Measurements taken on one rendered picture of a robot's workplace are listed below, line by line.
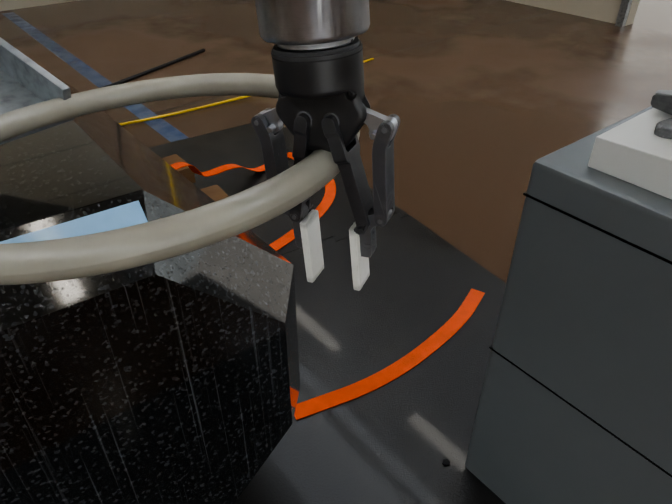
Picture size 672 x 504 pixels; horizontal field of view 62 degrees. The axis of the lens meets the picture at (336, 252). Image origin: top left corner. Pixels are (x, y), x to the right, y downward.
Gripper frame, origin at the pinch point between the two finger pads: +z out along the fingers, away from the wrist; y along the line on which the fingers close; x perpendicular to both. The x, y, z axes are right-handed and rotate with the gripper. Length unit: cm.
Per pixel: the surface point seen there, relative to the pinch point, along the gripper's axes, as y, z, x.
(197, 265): 27.6, 13.3, -11.0
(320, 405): 31, 79, -47
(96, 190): 38.8, 1.0, -7.7
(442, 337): 8, 80, -83
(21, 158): 56, -1, -11
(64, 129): 58, -2, -22
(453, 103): 47, 71, -271
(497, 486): -15, 82, -39
